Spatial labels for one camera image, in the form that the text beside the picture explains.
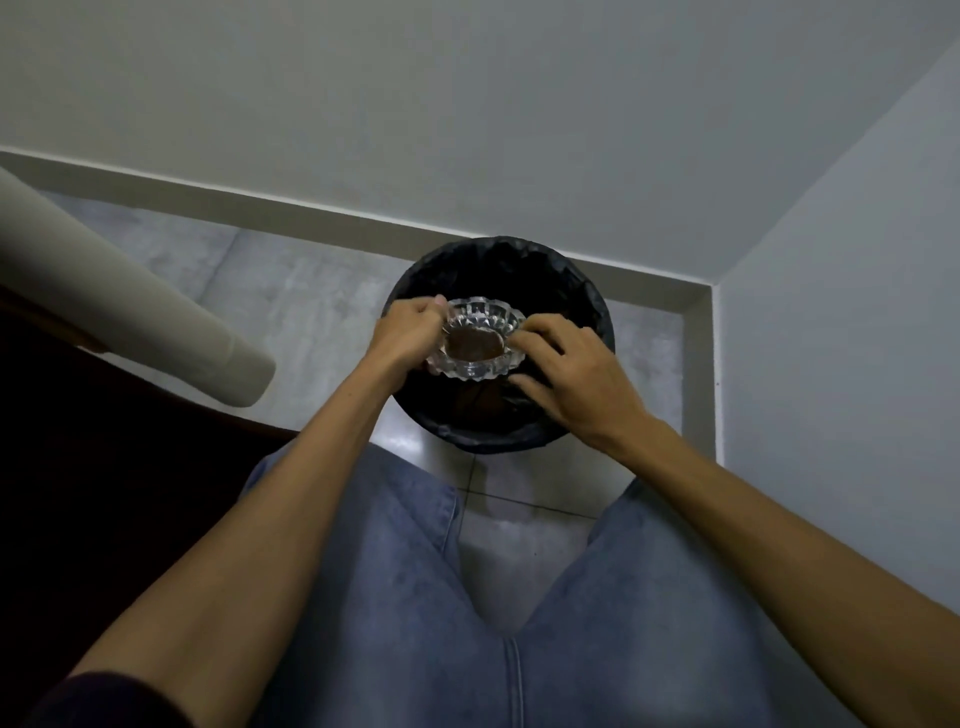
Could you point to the dark wooden furniture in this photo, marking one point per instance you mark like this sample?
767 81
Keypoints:
97 495

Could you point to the blue denim jeans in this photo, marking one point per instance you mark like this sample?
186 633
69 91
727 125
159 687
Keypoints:
405 615

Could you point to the clear glass ashtray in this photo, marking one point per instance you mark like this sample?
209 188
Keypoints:
480 315

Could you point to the person's left hand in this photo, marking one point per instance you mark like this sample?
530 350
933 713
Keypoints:
397 341

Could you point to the brown residue in ashtray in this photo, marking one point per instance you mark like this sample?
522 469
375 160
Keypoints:
474 345

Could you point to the beige round furniture leg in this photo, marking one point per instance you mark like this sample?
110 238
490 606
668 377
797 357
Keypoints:
112 292

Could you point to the person's right hand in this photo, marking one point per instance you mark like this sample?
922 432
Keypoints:
589 386

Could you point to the person's right forearm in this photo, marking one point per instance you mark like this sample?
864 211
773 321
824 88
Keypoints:
765 555

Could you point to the person's left thumb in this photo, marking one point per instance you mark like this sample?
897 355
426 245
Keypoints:
429 304

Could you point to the black trash bin with bag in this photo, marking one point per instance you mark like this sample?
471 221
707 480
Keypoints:
495 270

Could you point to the dark shirt sleeve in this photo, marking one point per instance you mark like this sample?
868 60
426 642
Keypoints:
105 705

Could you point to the person's left forearm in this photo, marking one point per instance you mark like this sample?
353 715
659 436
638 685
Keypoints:
255 525

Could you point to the person's right middle finger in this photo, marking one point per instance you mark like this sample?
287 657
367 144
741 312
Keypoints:
553 325

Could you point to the person's right thumb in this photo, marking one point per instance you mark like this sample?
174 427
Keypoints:
532 388

